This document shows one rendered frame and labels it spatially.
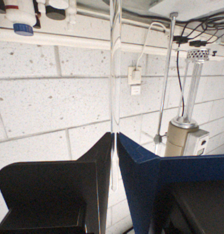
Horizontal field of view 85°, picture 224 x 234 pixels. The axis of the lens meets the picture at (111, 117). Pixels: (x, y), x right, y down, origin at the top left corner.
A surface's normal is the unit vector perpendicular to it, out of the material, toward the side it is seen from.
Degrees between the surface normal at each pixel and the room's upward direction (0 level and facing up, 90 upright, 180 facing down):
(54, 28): 90
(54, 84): 90
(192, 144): 90
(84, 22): 90
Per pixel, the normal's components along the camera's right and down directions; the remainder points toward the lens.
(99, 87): 0.48, 0.29
